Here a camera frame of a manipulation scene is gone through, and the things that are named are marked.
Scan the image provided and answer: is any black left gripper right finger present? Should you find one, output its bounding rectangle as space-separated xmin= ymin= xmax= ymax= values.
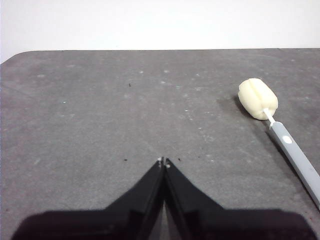
xmin=164 ymin=157 xmax=317 ymax=240

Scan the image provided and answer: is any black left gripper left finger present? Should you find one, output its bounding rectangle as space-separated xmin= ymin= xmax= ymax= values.
xmin=11 ymin=157 xmax=165 ymax=240

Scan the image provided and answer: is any grey-handled sponge cup brush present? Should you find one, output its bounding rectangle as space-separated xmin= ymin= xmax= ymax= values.
xmin=237 ymin=77 xmax=320 ymax=211

